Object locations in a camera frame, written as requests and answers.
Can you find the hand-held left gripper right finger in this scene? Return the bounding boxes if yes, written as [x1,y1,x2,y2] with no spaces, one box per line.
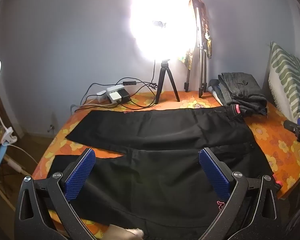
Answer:
[198,147,282,240]

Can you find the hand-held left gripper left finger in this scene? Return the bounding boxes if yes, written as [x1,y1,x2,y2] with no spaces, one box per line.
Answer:
[14,148,108,240]

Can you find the black pants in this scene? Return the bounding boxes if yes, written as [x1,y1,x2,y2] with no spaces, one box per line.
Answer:
[47,104,282,240]

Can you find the orange floral bedsheet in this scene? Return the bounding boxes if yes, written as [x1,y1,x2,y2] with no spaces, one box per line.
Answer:
[31,89,300,240]

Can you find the green striped white pillow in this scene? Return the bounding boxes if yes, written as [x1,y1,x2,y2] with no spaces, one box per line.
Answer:
[268,41,300,122]

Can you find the person's leg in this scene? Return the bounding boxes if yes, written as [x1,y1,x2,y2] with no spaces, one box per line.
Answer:
[107,223,144,240]

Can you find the folded blue white cloth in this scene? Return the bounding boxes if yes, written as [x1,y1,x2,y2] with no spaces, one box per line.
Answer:
[208,79,226,103]

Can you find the black power adapter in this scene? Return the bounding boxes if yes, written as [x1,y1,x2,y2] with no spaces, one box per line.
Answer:
[120,89,132,103]

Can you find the white power strip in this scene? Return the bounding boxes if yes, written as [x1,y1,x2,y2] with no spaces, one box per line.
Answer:
[97,85,126,104]

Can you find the folded metal light stand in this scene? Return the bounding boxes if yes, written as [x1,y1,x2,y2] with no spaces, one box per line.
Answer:
[184,0,208,98]

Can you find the black tripod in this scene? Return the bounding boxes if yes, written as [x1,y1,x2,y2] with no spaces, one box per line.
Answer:
[154,59,181,105]

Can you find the patterned yellow cloth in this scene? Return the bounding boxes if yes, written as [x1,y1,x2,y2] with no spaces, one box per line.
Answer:
[177,0,213,71]

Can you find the white lamp cable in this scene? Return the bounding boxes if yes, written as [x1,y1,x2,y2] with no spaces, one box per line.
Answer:
[10,143,40,166]

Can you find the black power cable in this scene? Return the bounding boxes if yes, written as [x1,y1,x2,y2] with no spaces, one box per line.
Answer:
[120,82,158,108]

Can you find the black cable with inline switch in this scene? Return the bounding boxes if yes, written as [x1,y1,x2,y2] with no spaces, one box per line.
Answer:
[81,78,158,105]

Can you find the bright ring light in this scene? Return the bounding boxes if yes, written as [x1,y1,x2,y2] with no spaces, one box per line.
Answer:
[128,0,198,63]

